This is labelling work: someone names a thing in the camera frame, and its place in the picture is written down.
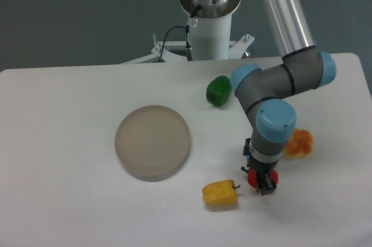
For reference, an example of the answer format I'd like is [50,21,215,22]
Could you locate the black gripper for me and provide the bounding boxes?
[243,138,282,195]

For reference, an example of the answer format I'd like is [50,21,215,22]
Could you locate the red pepper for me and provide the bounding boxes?
[241,167,278,188]

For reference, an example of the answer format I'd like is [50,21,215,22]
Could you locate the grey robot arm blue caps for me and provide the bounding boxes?
[180,0,337,195]

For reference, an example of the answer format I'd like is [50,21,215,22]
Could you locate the yellow pepper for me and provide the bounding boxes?
[202,179,241,209]

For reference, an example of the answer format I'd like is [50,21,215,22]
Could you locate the green pepper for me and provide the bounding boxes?
[206,76,232,108]

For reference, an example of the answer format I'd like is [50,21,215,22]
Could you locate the beige round plate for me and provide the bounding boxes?
[115,105,191,182]

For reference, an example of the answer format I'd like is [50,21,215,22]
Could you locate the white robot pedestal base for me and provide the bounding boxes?
[127,14,255,64]

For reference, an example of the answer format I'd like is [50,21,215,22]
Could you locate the black cable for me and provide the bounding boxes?
[159,3,203,63]

